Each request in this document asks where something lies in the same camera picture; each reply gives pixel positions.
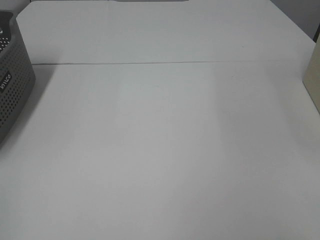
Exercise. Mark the beige box at right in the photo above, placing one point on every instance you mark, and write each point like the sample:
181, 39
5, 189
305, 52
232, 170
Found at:
311, 79

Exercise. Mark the grey perforated plastic basket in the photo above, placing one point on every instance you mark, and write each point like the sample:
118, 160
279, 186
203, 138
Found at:
17, 76

